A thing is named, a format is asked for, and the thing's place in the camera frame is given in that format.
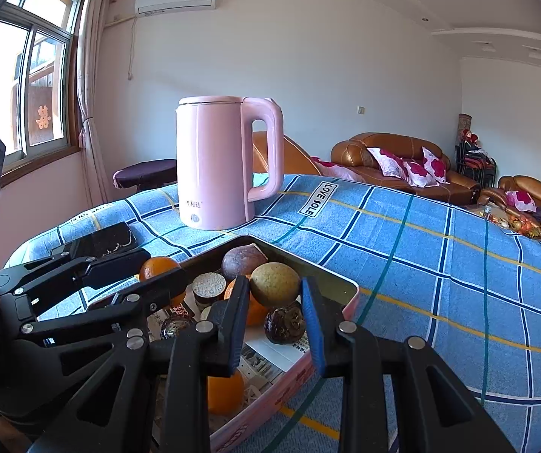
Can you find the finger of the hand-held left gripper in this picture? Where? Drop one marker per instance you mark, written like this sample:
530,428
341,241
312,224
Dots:
110,264
124,306

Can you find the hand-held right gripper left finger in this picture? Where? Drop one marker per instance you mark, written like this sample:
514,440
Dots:
237,321

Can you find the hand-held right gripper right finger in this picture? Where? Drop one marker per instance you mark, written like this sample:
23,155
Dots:
313,325

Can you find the orange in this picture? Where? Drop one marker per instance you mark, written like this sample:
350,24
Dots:
157,266
256,311
225,389

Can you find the brown water chestnut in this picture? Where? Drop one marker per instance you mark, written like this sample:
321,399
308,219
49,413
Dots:
284,324

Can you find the cut taro root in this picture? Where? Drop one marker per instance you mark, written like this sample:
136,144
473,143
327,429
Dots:
209,285

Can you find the yellow-brown round fruit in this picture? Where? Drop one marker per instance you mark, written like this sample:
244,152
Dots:
275,284

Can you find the purple passion fruit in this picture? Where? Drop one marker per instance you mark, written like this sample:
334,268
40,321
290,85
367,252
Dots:
242,262

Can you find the pink metal tin box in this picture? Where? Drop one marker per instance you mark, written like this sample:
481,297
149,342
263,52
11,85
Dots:
294,387

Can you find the stool with purple cover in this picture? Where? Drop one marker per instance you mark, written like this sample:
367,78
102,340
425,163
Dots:
145,172

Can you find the blue plaid tablecloth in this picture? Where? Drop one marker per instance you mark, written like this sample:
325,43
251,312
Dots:
416,269

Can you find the red paper window decoration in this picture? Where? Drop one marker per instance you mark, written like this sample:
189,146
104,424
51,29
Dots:
41,117

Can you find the pink electric kettle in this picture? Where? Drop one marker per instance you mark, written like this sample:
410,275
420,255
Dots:
213,165

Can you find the pink floral cloth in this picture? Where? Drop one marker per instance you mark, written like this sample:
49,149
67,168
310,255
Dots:
341,169

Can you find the brown leather chair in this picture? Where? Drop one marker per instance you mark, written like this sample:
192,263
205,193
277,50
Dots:
294,155

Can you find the white and red floral cushion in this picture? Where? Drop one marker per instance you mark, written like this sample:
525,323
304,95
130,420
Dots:
388,160
521,200
419,172
435,165

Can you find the long brown leather sofa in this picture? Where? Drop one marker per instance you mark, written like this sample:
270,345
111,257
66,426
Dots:
374,151

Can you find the white air conditioner pipe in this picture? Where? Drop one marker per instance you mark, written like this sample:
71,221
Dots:
131,42

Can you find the cluttered coffee table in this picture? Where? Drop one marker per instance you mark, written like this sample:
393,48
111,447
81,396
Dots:
511,219

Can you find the stack of dark chairs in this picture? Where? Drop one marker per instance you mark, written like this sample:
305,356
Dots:
475,160

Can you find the tall decorated vase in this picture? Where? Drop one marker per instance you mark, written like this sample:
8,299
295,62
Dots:
464,125

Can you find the brown leather armchair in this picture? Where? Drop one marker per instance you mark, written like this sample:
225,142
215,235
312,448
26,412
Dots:
530,186

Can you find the window with grey frame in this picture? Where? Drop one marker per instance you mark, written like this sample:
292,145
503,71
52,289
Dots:
20,71

